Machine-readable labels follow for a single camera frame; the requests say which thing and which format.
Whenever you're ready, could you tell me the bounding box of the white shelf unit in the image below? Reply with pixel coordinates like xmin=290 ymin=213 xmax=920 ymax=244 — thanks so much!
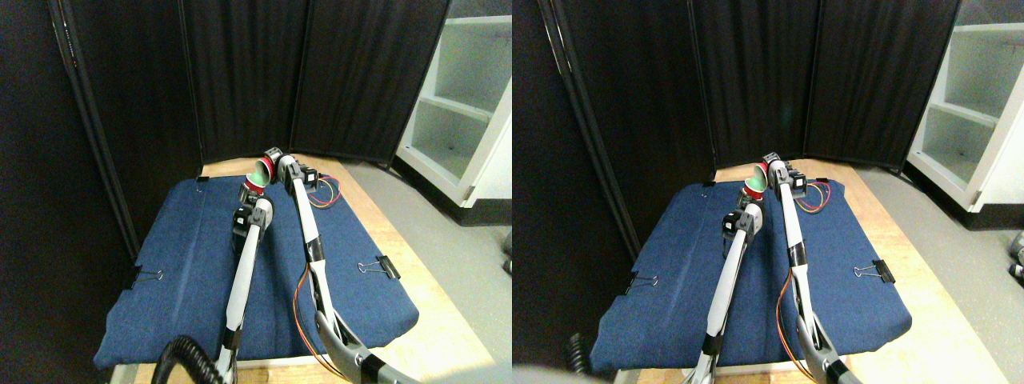
xmin=394 ymin=14 xmax=512 ymax=210
xmin=906 ymin=22 xmax=1024 ymax=215

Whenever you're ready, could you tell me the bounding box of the dark blue cloth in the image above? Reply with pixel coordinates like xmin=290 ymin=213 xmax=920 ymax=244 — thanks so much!
xmin=93 ymin=174 xmax=419 ymax=370
xmin=586 ymin=179 xmax=912 ymax=375

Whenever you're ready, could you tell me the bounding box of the black curtain stand pole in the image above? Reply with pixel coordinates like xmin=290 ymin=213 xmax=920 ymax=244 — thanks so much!
xmin=46 ymin=0 xmax=142 ymax=262
xmin=538 ymin=0 xmax=642 ymax=262
xmin=688 ymin=0 xmax=718 ymax=182
xmin=177 ymin=0 xmax=206 ymax=178

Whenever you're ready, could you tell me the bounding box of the black ribbed hose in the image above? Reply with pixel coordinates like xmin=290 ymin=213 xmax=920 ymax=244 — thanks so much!
xmin=566 ymin=332 xmax=594 ymax=376
xmin=150 ymin=335 xmax=233 ymax=384

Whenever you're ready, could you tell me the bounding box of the orange wire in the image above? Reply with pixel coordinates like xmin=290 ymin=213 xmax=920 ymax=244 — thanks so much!
xmin=777 ymin=270 xmax=810 ymax=378
xmin=291 ymin=266 xmax=337 ymax=382

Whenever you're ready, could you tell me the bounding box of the red wire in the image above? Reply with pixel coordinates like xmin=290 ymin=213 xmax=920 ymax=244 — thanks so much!
xmin=803 ymin=180 xmax=834 ymax=216
xmin=308 ymin=174 xmax=343 ymax=211

